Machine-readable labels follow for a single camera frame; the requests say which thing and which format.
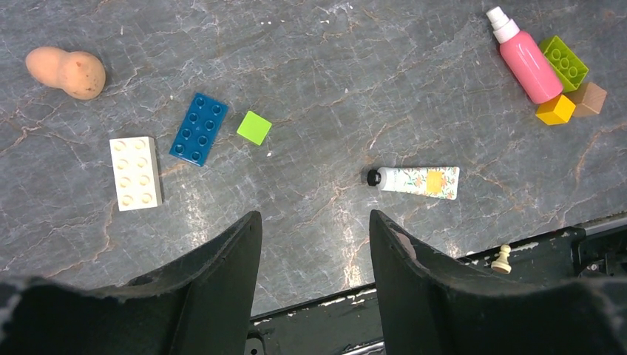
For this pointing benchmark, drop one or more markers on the white chess pawn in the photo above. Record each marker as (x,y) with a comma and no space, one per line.
(501,264)

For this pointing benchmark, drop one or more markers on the brown wooden cube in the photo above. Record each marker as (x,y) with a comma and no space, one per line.
(589,99)

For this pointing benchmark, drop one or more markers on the blue block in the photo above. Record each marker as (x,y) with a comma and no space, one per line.
(198,129)

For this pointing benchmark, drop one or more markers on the yellow cube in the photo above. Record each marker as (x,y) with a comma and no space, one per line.
(557,111)

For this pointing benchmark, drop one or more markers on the small green cube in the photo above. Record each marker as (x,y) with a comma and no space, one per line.
(254,128)

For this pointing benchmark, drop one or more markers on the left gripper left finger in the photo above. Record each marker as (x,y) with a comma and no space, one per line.
(199,303)

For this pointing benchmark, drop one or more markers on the white cream tube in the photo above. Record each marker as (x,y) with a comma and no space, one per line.
(438,182)

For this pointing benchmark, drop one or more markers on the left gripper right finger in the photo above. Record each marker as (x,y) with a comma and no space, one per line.
(430,303)

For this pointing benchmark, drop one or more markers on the cream wooden block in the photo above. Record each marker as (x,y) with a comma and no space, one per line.
(134,163)

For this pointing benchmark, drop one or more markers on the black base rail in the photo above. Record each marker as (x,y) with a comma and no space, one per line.
(349,322)

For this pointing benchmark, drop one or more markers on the green lego brick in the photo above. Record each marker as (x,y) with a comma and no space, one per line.
(568,67)

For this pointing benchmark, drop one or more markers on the pink bottle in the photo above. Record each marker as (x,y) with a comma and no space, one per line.
(524,58)

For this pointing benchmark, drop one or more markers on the beige makeup sponge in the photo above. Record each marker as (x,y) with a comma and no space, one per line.
(80,74)

